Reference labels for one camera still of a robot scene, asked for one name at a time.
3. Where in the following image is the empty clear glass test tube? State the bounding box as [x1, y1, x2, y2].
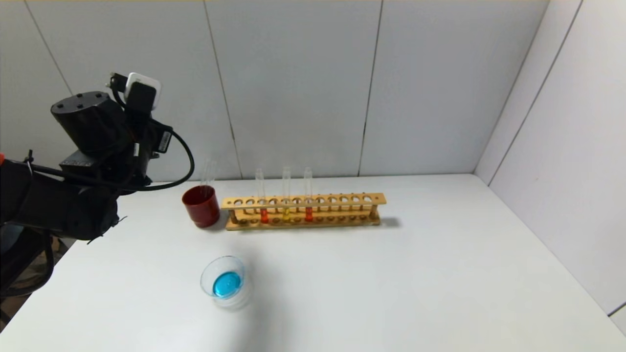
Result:
[202, 159, 217, 189]

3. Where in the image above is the test tube with yellow pigment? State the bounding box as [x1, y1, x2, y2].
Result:
[282, 166, 292, 223]

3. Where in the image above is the white wrist camera on bracket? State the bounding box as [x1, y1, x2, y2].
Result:
[109, 72, 162, 117]

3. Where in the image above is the test tube with red pigment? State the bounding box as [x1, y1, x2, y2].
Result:
[304, 166, 314, 223]

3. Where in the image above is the clear glass dish with spout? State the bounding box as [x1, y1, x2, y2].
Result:
[200, 255, 257, 312]

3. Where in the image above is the test tube with orange-red pigment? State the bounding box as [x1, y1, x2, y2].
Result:
[255, 168, 269, 224]

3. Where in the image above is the black bulky floor equipment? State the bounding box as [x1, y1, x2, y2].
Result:
[0, 230, 64, 304]

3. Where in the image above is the dark red plastic cup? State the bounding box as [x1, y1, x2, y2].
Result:
[182, 185, 221, 229]

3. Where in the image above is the wooden test tube rack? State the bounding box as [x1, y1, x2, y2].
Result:
[221, 193, 387, 231]

